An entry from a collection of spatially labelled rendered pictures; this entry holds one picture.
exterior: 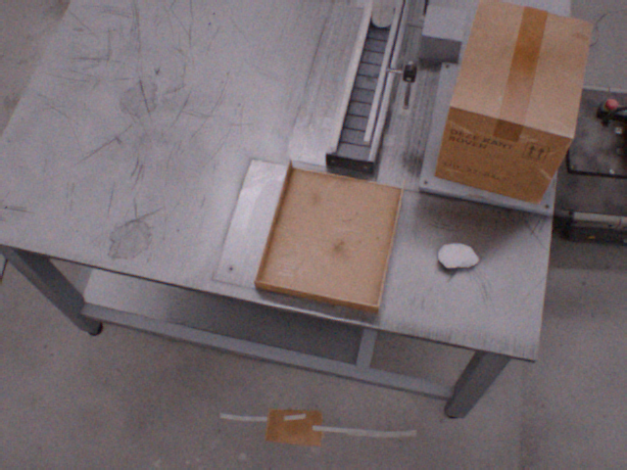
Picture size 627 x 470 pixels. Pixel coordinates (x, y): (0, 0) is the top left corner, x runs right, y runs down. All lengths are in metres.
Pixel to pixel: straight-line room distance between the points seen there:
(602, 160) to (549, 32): 0.99
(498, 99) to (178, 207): 0.73
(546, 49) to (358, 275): 0.60
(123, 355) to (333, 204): 1.09
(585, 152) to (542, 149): 1.03
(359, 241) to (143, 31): 0.81
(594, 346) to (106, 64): 1.72
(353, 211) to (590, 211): 1.01
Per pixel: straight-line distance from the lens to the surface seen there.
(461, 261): 1.52
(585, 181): 2.43
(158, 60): 1.87
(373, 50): 1.77
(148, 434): 2.34
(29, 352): 2.54
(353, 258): 1.53
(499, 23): 1.53
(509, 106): 1.41
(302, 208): 1.58
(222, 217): 1.59
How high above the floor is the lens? 2.23
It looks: 64 degrees down
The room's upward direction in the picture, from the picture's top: 4 degrees counter-clockwise
